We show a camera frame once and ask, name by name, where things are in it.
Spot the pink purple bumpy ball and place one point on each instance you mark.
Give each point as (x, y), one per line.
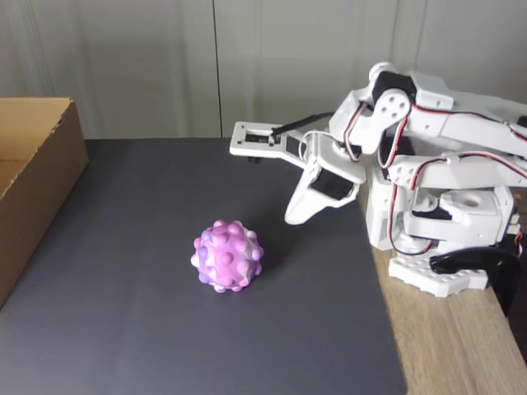
(228, 257)

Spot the brown cardboard box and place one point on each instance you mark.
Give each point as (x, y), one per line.
(37, 177)

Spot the black table clamp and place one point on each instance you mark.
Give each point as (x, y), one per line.
(490, 263)

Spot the dark grey table mat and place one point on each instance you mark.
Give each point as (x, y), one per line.
(164, 321)

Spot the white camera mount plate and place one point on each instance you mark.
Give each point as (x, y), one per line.
(263, 144)

